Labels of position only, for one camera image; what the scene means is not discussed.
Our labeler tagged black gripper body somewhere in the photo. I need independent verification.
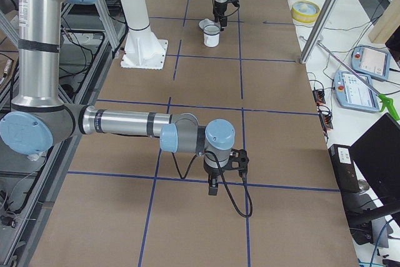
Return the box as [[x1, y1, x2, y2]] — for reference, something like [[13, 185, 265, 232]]
[[213, 1, 228, 18], [204, 165, 225, 179]]

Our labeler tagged white enamel mug lid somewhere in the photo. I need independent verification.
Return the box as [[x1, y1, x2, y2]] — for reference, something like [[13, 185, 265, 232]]
[[199, 18, 214, 31]]

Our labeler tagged clear glass funnel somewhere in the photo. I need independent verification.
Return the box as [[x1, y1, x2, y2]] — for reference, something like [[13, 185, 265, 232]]
[[203, 24, 221, 36]]

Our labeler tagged white enamel mug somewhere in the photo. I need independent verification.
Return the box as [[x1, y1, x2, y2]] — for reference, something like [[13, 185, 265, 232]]
[[203, 33, 220, 48]]

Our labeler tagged yellow tape roll with plate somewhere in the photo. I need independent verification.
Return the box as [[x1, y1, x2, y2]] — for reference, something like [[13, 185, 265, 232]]
[[291, 0, 321, 24]]

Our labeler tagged orange black usb hub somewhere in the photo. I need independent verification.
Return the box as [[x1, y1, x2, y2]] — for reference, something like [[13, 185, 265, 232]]
[[319, 111, 333, 131], [312, 89, 326, 105]]

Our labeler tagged black desktop box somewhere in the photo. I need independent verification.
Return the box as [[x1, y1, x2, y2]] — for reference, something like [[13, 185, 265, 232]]
[[328, 144, 361, 193]]

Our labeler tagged far blue teach pendant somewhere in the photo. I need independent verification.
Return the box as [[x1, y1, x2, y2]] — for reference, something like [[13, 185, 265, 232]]
[[351, 45, 390, 81]]

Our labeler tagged wooden board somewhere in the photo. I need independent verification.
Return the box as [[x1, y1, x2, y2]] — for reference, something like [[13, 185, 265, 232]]
[[368, 0, 400, 44]]

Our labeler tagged black monitor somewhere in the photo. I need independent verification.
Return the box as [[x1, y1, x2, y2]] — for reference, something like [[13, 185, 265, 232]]
[[349, 113, 399, 204]]

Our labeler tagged silver reacher grabber tool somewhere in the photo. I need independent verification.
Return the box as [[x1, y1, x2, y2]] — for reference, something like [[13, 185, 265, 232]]
[[316, 40, 399, 121]]

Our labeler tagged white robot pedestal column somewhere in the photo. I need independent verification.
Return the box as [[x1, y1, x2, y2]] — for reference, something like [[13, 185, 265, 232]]
[[121, 0, 168, 70]]

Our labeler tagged aluminium frame post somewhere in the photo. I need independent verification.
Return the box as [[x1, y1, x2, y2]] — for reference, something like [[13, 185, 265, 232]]
[[299, 0, 338, 64]]

